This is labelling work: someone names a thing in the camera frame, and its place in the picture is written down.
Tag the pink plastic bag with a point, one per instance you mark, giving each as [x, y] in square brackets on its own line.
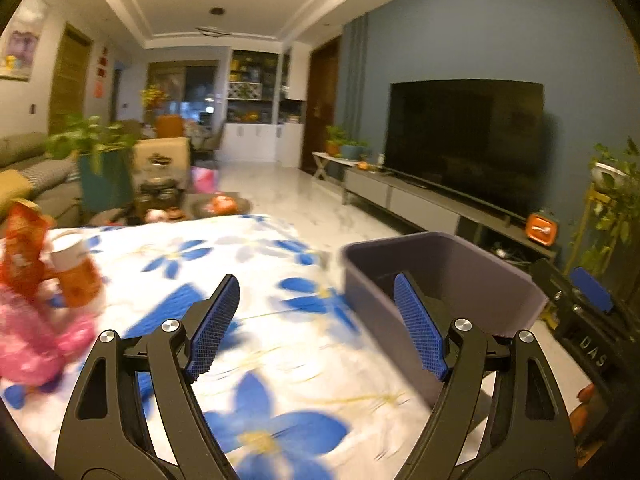
[35, 345]

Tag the small pink figurine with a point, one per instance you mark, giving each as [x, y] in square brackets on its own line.
[155, 215]

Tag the orange can with pale top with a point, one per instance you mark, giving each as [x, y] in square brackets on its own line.
[80, 280]

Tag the red wall hangings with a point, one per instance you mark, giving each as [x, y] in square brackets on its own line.
[103, 60]

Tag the dark fruit plate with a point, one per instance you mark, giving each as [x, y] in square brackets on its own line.
[200, 208]

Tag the small houndstooth pillow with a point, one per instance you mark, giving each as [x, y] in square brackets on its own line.
[42, 174]

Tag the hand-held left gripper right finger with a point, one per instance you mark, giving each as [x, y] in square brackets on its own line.
[417, 325]

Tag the pink gift bag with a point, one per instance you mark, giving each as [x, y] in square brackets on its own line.
[205, 180]

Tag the white folding side table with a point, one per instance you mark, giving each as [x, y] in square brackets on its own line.
[325, 159]

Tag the grey television stand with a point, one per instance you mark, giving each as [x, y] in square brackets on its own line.
[400, 197]

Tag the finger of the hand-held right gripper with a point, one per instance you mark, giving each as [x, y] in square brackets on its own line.
[592, 287]
[550, 282]

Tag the trailing plant on gold stand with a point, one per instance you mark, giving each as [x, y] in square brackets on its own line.
[610, 210]

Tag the dark balcony window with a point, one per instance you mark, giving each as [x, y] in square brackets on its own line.
[182, 87]

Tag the blue floral white blanket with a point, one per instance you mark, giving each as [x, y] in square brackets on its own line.
[275, 360]

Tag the orange wall paper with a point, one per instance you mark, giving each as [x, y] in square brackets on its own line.
[100, 90]

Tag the dark wooden door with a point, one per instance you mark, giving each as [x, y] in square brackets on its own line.
[320, 105]

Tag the red white plastic bag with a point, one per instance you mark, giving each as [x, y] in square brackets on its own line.
[25, 245]

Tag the dark tea set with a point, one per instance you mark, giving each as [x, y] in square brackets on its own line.
[157, 190]

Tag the orange speaker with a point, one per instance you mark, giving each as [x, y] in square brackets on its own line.
[542, 229]

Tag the purple abstract painting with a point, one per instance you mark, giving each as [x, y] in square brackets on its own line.
[22, 45]

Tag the person's right hand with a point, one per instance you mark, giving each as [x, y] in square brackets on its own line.
[582, 410]

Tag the black television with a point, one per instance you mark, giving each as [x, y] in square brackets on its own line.
[465, 145]

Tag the purple plastic bin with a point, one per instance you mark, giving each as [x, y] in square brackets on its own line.
[475, 270]

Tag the light wooden door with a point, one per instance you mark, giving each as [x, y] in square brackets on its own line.
[70, 85]

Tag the orange dining chair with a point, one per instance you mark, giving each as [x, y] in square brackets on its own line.
[169, 126]

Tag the white display cabinet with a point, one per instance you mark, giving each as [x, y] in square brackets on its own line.
[250, 135]

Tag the small plant in orange pot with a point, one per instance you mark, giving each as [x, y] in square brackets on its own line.
[335, 140]

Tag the grey sofa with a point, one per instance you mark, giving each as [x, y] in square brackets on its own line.
[55, 200]

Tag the yellow flower bouquet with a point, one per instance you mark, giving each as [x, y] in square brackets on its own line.
[152, 96]

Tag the small plant in blue pot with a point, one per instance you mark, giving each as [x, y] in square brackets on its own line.
[354, 151]

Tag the potted plant in teal pot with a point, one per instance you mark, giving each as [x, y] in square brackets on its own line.
[105, 185]

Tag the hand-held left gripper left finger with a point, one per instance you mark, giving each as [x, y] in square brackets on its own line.
[212, 330]

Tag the yellow cushion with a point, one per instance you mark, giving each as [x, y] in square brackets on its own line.
[12, 190]

